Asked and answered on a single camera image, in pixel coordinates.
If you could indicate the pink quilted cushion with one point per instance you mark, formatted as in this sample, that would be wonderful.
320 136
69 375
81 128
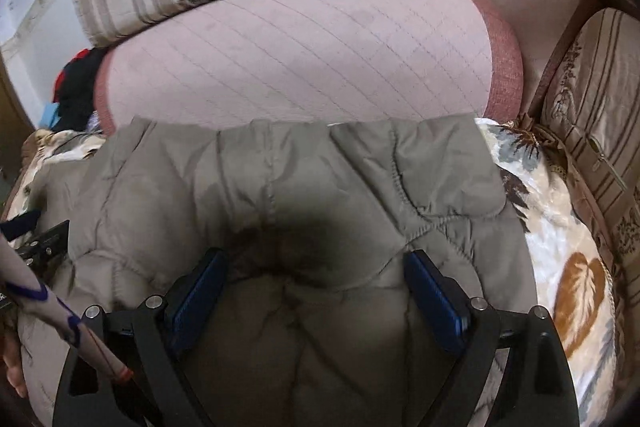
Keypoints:
300 57

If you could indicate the olive quilted hooded jacket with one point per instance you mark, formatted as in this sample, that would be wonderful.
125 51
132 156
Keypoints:
300 177

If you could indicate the pile of dark clothes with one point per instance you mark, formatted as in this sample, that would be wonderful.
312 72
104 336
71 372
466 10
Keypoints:
80 87

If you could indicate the person's left hand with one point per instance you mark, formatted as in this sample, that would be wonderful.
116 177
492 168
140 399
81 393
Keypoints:
11 367

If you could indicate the leaf print blanket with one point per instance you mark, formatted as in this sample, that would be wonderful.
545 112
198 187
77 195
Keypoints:
565 232

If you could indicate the brown beige sofa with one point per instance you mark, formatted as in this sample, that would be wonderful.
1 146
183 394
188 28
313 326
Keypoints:
530 7

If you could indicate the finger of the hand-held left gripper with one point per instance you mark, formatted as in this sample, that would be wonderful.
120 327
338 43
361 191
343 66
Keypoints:
47 244
20 223

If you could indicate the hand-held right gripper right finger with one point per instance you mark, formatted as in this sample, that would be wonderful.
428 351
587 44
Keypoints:
435 302

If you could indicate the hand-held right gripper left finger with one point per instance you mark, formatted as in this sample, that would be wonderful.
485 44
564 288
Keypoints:
197 302

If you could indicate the brown wooden frame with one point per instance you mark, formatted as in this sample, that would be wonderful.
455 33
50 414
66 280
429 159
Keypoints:
12 107

